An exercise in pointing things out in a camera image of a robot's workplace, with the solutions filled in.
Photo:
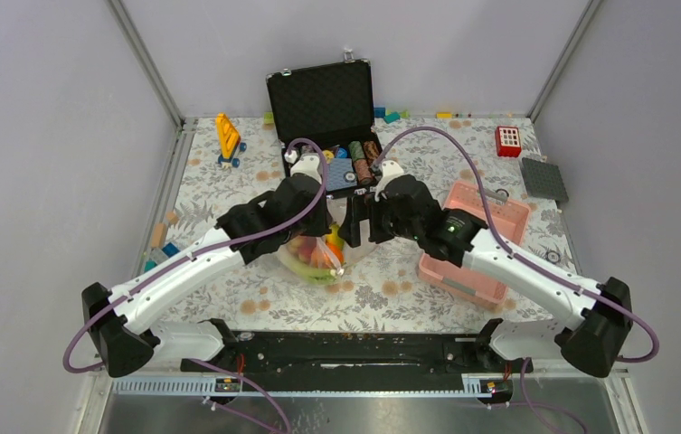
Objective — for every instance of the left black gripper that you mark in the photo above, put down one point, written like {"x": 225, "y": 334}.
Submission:
{"x": 323, "y": 225}

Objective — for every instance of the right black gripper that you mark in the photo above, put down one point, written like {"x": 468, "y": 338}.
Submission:
{"x": 361, "y": 208}

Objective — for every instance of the yellow pear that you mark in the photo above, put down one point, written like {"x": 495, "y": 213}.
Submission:
{"x": 333, "y": 239}

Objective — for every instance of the clear pink zip bag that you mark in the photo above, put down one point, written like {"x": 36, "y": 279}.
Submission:
{"x": 337, "y": 210}

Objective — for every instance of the green celery stalk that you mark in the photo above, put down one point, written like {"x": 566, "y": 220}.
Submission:
{"x": 317, "y": 276}

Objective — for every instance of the orange fruit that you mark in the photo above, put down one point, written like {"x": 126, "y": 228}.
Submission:
{"x": 328, "y": 258}

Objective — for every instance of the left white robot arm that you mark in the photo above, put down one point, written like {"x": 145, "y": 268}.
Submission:
{"x": 121, "y": 321}

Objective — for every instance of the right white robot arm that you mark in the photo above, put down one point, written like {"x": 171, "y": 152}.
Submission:
{"x": 589, "y": 319}

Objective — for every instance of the blue card deck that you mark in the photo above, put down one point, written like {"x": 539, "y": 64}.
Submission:
{"x": 340, "y": 174}

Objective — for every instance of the floral tablecloth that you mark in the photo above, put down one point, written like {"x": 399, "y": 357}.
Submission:
{"x": 380, "y": 291}

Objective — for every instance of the yellow toy ladder cart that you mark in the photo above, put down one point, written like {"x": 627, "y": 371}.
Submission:
{"x": 230, "y": 142}

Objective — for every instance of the teal toy block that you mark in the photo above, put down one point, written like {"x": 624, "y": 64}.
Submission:
{"x": 392, "y": 117}

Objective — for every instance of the black poker chip case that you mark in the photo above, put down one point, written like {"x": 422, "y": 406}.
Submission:
{"x": 332, "y": 105}

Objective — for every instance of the blue toy block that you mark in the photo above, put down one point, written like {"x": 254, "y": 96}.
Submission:
{"x": 170, "y": 249}

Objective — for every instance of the wooden toy block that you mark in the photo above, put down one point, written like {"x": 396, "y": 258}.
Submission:
{"x": 157, "y": 238}

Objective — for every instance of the pink plastic basket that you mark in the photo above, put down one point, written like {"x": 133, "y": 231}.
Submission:
{"x": 511, "y": 219}

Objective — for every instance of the red grid block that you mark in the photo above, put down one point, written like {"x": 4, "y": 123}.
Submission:
{"x": 508, "y": 141}

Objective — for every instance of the grey building baseplate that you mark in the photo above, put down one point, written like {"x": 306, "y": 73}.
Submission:
{"x": 543, "y": 180}

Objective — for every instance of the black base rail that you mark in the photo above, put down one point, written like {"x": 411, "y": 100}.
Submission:
{"x": 357, "y": 362}

